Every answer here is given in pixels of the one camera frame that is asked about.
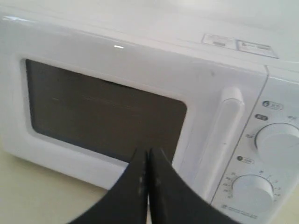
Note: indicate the white microwave oven body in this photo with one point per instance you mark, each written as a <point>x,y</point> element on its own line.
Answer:
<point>182,24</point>

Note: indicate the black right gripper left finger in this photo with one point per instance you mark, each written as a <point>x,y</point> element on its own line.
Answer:
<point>127,201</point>

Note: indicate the white label sticker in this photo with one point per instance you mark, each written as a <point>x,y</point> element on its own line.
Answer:
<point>219,41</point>

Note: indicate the upper white power knob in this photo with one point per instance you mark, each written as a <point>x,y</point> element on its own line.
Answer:
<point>279,144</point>

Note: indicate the white microwave door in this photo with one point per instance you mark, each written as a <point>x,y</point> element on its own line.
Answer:
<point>81,104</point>

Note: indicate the lower white timer knob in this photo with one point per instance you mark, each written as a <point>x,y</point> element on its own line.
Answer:
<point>252,192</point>

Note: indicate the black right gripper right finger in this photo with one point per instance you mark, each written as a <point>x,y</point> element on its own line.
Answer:
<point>172,201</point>

